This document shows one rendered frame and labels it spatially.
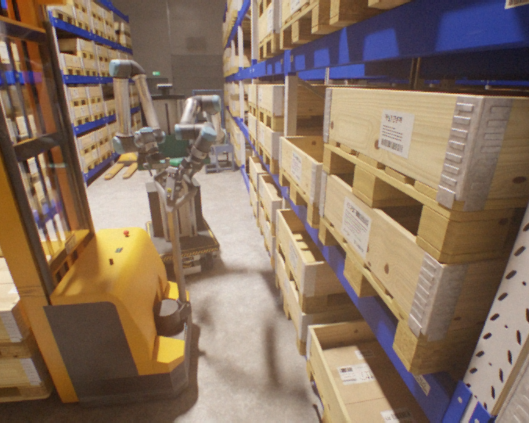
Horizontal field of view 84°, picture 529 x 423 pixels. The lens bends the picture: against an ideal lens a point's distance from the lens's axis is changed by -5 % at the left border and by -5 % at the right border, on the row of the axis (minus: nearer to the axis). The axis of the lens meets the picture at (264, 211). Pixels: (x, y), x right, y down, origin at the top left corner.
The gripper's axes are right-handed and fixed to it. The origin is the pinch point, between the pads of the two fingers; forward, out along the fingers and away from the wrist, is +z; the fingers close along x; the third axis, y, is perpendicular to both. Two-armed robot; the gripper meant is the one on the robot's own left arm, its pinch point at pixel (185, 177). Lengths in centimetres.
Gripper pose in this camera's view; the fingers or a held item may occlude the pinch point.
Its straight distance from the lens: 193.2
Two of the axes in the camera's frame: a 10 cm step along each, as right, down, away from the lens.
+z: -5.4, 7.3, 4.3
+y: 6.0, 6.8, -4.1
